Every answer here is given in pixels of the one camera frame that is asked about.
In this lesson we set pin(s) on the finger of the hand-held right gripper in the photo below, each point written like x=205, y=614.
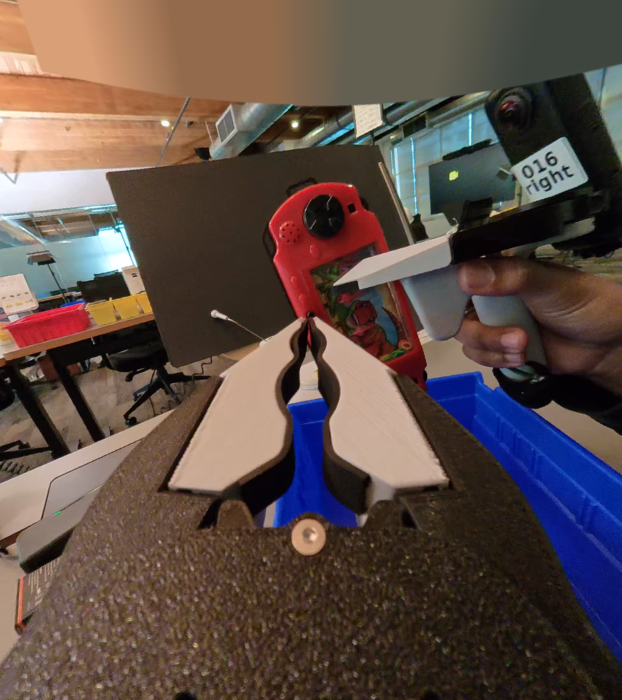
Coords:
x=398, y=262

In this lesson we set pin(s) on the silver ventilation duct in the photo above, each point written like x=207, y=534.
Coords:
x=262, y=120

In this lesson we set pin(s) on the wooden workbench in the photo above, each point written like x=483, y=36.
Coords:
x=70, y=339

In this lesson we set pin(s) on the white vent grille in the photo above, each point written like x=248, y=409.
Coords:
x=225, y=124

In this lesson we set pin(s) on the black office chair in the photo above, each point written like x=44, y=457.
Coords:
x=147, y=355

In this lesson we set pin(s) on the large black board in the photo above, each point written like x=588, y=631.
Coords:
x=196, y=246

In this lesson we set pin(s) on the black flat power hub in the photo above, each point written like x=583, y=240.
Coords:
x=43, y=541

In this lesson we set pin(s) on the yellow plastic bin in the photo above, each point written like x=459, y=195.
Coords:
x=126, y=308
x=145, y=303
x=102, y=313

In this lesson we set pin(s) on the dark desk flap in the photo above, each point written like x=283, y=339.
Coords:
x=87, y=481

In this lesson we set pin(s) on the person's right hand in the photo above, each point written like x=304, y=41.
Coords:
x=590, y=328

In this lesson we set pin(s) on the black floor lamp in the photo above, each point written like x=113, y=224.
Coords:
x=43, y=258

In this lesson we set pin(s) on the white instruction card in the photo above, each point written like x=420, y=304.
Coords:
x=13, y=292

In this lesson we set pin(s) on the dark desk monitor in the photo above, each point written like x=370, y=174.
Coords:
x=103, y=287

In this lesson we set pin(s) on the white paper wall list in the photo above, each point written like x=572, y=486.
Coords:
x=367, y=120

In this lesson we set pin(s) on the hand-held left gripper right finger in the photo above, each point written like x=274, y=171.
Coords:
x=382, y=432

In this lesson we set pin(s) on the white carton box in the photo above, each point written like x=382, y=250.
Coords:
x=132, y=281

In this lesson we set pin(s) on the person's right forearm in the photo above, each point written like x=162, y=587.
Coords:
x=617, y=421

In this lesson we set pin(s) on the red handheld game toy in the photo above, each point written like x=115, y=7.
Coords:
x=292, y=257

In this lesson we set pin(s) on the red plastic bin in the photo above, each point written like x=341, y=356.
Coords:
x=48, y=325

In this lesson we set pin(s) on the large black monitor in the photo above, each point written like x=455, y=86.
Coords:
x=469, y=180

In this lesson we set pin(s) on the blue plastic bin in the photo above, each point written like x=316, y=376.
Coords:
x=562, y=492

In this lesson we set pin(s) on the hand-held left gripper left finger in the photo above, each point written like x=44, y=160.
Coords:
x=234, y=432

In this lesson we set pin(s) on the black red battery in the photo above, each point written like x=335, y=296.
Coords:
x=29, y=601

